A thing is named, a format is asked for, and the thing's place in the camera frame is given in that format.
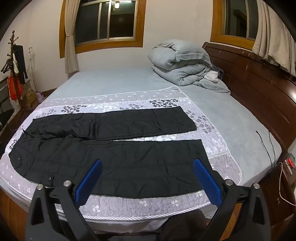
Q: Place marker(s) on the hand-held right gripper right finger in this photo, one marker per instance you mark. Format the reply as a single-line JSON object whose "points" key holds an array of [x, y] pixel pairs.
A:
{"points": [[205, 180]]}

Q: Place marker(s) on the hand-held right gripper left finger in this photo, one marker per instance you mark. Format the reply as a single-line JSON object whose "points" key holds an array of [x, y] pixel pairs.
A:
{"points": [[89, 180]]}

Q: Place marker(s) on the black pants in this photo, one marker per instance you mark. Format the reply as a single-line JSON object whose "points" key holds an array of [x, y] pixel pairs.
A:
{"points": [[129, 166]]}

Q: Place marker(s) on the grey floral bedspread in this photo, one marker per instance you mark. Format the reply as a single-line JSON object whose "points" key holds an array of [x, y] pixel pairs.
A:
{"points": [[208, 132]]}

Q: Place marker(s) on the wooden nightstand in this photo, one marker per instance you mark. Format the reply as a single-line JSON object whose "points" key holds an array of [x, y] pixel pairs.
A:
{"points": [[275, 204]]}

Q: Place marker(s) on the power strip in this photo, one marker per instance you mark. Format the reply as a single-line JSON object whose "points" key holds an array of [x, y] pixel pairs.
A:
{"points": [[291, 160]]}

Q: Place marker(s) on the white cloth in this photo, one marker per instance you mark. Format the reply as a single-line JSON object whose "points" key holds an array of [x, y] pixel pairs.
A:
{"points": [[212, 76]]}

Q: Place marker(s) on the dark wooden headboard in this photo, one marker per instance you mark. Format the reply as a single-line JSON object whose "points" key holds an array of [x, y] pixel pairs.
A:
{"points": [[254, 88]]}

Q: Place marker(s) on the beige woven bag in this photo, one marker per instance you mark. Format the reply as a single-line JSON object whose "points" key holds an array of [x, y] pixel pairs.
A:
{"points": [[29, 95]]}

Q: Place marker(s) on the dark grey cloth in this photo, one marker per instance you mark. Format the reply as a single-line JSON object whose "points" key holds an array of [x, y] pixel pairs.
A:
{"points": [[218, 70]]}

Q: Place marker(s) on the black metal chair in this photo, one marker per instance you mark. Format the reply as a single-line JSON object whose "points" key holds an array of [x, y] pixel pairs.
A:
{"points": [[4, 104]]}

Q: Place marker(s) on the red bag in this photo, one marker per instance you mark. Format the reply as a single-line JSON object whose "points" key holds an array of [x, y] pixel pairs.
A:
{"points": [[13, 89]]}

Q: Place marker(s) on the folded grey comforter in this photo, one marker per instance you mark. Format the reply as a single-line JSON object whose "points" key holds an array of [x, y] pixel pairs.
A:
{"points": [[171, 67]]}

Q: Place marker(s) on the white pole stand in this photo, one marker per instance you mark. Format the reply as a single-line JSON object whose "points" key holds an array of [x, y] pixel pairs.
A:
{"points": [[31, 67]]}

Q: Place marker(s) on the beige tied curtain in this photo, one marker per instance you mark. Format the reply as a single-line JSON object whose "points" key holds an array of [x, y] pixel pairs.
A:
{"points": [[70, 51]]}

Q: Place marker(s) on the black hanging garment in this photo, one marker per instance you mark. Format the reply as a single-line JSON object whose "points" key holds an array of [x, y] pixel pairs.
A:
{"points": [[20, 62]]}

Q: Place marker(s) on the white hanging garment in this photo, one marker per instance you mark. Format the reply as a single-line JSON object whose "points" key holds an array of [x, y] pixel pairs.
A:
{"points": [[15, 64]]}

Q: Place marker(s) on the black clothes hanger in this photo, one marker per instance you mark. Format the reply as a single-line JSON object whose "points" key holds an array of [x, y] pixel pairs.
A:
{"points": [[7, 66]]}

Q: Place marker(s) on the beige pleated curtain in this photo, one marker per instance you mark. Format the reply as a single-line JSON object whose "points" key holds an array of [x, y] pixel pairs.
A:
{"points": [[275, 39]]}

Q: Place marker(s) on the wide wooden framed window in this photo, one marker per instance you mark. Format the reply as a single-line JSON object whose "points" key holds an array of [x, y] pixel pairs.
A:
{"points": [[92, 23]]}

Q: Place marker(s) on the wooden coat rack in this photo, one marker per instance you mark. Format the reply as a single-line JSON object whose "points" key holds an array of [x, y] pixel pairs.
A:
{"points": [[13, 41]]}

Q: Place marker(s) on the small wooden framed window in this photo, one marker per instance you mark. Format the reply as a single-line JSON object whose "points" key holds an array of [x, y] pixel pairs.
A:
{"points": [[235, 20]]}

